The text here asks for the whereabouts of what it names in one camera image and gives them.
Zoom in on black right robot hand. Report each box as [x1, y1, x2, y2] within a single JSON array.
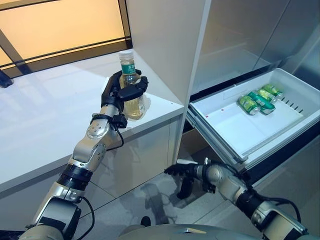
[[164, 160, 201, 200]]

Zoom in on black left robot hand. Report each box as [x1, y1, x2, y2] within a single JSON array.
[[100, 69, 150, 112]]

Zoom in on white fridge drawer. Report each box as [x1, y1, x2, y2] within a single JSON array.
[[186, 67, 320, 174]]

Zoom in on tall white cabinet panel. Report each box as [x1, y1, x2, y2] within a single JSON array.
[[124, 0, 214, 164]]

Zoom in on silver robot torso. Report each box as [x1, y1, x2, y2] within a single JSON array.
[[19, 219, 267, 240]]

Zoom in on white counter cabinet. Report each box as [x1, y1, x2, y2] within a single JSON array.
[[0, 49, 186, 201]]

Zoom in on light green drink can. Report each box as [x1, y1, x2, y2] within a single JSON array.
[[237, 95, 261, 116], [262, 83, 285, 100], [257, 88, 279, 104]]

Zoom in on dark green drink can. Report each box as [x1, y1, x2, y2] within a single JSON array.
[[247, 90, 276, 116]]

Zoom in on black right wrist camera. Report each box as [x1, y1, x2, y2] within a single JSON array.
[[203, 174, 217, 194]]

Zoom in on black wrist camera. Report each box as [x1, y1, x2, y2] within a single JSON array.
[[203, 174, 217, 194], [112, 113, 129, 129]]

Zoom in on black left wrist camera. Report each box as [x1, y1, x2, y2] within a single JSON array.
[[112, 113, 129, 129]]

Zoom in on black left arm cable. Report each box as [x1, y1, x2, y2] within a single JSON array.
[[79, 124, 125, 232]]

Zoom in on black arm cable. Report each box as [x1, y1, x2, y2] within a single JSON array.
[[79, 124, 125, 232], [219, 161, 304, 224]]

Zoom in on black window frame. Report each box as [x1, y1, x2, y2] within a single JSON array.
[[0, 0, 134, 79]]

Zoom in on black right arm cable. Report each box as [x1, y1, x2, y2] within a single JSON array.
[[219, 161, 304, 224]]

